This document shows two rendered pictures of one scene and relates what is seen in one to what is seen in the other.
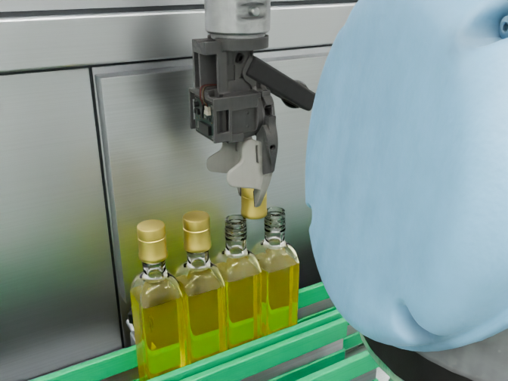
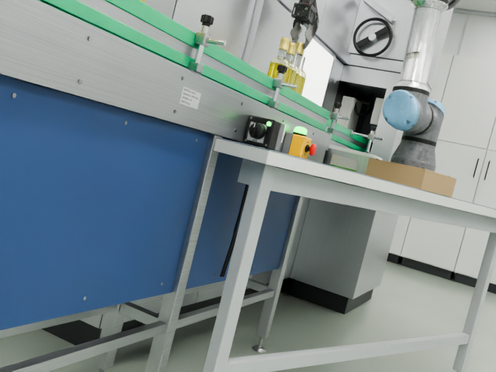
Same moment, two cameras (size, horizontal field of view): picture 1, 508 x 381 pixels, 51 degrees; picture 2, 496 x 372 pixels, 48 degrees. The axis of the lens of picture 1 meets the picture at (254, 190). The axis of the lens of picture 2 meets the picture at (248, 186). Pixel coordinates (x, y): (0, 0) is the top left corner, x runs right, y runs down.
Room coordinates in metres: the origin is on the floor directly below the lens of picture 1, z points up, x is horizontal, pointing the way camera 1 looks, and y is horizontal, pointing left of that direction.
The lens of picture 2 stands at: (-1.09, 1.29, 0.73)
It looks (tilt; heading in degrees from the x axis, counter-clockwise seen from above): 3 degrees down; 325
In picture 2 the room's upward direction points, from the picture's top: 14 degrees clockwise
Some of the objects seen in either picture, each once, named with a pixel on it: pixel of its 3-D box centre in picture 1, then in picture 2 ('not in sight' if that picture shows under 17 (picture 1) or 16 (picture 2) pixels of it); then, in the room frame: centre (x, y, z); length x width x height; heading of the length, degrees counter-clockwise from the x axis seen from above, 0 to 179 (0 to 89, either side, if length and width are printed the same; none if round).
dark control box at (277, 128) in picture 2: not in sight; (263, 133); (0.20, 0.38, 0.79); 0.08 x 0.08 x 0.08; 30
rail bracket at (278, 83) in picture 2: not in sight; (284, 88); (0.28, 0.30, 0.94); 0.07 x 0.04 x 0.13; 30
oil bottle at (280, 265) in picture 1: (273, 305); (292, 95); (0.66, -0.03, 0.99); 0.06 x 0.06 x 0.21; 30
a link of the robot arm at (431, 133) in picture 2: not in sight; (423, 119); (0.18, -0.23, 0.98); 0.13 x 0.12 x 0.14; 104
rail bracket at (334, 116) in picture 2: not in sight; (328, 116); (0.62, -0.20, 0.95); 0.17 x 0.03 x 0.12; 30
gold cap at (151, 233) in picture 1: (152, 240); (284, 44); (0.58, 0.12, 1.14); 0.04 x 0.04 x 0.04
